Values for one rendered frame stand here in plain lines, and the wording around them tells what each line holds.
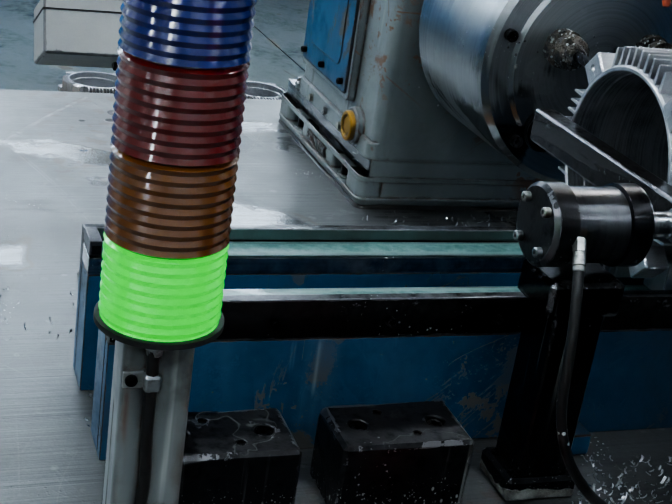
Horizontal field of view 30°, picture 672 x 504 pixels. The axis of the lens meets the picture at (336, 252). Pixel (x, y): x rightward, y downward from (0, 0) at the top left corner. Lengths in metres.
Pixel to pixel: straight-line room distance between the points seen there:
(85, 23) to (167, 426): 0.51
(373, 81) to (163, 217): 0.90
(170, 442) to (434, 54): 0.76
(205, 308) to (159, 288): 0.03
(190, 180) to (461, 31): 0.74
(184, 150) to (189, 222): 0.03
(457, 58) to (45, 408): 0.55
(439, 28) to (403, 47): 0.11
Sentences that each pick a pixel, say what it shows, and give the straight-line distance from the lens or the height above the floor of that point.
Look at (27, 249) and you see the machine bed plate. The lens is 1.27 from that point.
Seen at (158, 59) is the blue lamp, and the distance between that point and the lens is 0.55.
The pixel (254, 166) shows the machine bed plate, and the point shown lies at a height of 0.80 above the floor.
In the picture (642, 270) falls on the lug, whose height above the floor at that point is 0.95.
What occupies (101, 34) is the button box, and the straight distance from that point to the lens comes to 1.08.
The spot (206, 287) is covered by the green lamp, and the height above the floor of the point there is 1.06.
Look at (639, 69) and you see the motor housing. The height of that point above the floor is 1.09.
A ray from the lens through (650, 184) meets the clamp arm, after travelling 0.97.
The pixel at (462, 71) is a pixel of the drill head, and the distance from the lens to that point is 1.26.
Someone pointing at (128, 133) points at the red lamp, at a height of 1.13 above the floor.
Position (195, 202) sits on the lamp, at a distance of 0.57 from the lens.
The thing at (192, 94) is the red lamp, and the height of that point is 1.15.
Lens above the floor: 1.31
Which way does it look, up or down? 22 degrees down
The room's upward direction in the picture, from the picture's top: 9 degrees clockwise
